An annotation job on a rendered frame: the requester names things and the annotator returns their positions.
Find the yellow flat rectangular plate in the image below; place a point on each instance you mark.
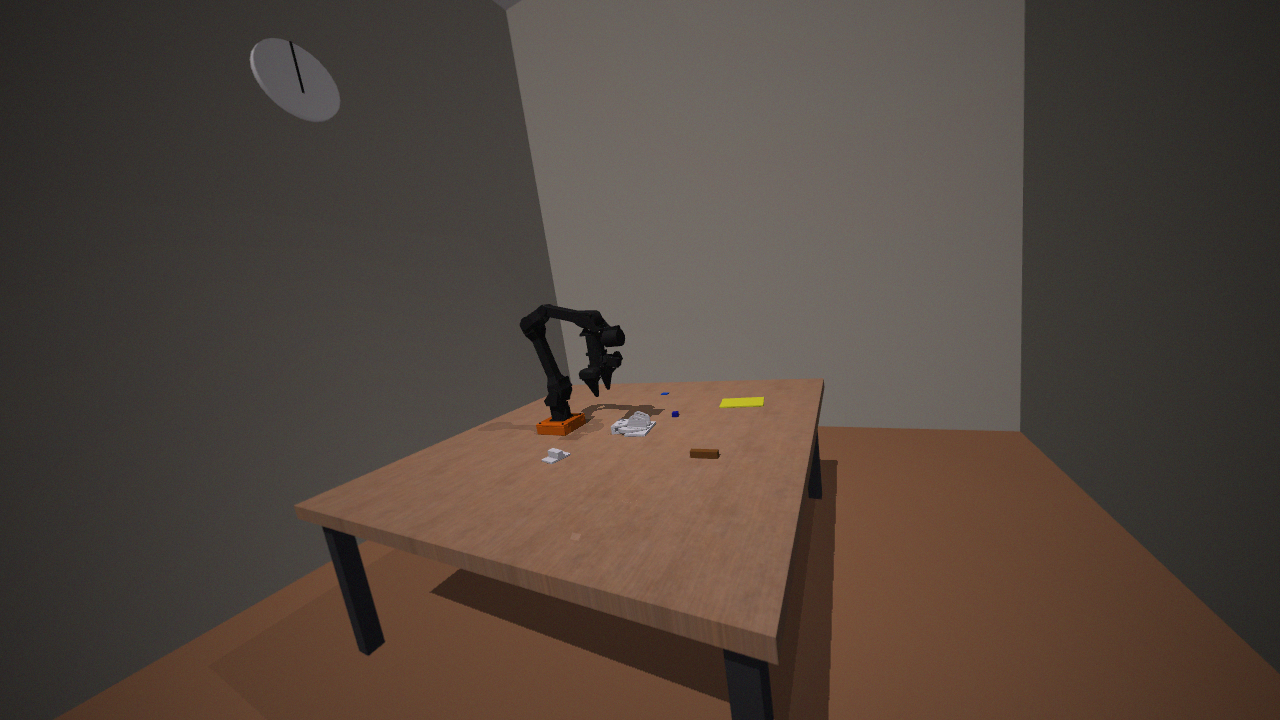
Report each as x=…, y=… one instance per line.
x=742, y=402

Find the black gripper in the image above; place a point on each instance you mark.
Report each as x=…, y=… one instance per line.
x=594, y=372

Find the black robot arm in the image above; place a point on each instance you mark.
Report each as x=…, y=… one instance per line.
x=560, y=387

